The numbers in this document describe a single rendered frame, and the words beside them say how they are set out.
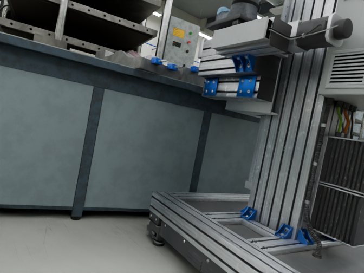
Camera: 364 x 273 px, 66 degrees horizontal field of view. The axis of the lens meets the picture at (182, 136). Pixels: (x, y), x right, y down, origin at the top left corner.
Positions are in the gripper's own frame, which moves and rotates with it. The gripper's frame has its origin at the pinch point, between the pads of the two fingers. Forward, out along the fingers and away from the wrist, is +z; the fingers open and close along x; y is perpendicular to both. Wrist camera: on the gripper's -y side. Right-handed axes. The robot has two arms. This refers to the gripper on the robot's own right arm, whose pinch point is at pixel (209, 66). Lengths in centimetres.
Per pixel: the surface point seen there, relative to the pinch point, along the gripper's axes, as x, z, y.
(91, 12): -65, -33, -76
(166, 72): -29.6, 14.4, 8.0
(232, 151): 29, 46, 1
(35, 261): -72, 101, 35
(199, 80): -5.9, 10.3, 1.8
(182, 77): -16.7, 11.8, 1.7
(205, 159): 10, 54, 0
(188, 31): 17, -52, -81
